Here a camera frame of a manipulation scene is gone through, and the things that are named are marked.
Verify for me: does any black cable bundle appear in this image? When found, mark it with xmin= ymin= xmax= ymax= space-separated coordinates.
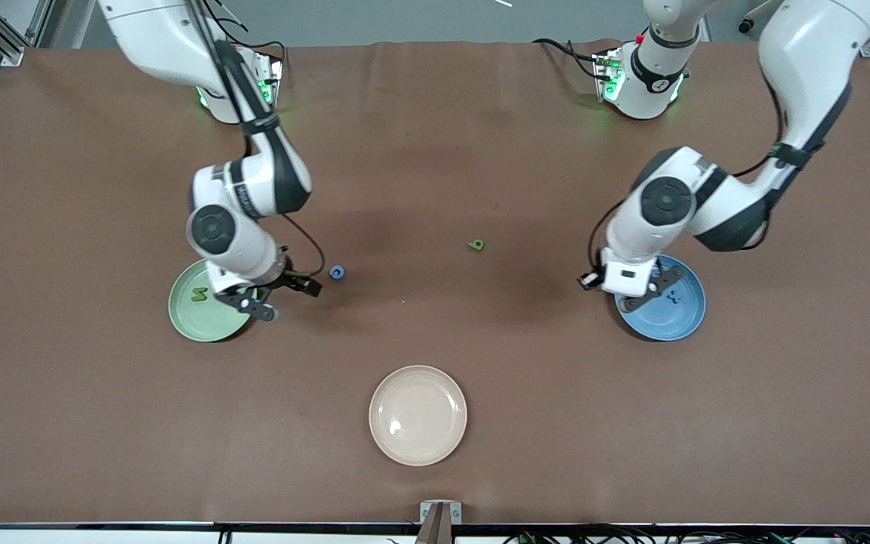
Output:
xmin=503 ymin=525 xmax=870 ymax=544

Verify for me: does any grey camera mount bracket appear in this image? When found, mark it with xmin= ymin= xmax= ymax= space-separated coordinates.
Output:
xmin=414 ymin=500 xmax=463 ymax=544

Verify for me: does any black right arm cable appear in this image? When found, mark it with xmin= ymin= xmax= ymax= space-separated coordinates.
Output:
xmin=201 ymin=0 xmax=326 ymax=277

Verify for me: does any black left base cable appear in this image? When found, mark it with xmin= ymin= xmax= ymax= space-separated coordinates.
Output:
xmin=532 ymin=38 xmax=613 ymax=80

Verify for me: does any light green plate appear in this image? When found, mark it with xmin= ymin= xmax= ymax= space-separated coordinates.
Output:
xmin=168 ymin=258 xmax=255 ymax=342

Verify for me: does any beige plate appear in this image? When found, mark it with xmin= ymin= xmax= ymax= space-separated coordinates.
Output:
xmin=369 ymin=365 xmax=468 ymax=467

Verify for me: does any brown table cover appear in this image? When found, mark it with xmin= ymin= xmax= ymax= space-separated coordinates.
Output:
xmin=0 ymin=39 xmax=870 ymax=526

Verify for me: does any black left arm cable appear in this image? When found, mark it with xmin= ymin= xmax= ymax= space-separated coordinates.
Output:
xmin=588 ymin=76 xmax=791 ymax=273

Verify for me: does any blue plate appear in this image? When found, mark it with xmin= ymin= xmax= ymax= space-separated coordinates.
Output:
xmin=614 ymin=254 xmax=707 ymax=342

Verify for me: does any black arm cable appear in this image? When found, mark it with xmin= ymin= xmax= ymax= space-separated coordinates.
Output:
xmin=201 ymin=0 xmax=326 ymax=277
xmin=588 ymin=76 xmax=791 ymax=273

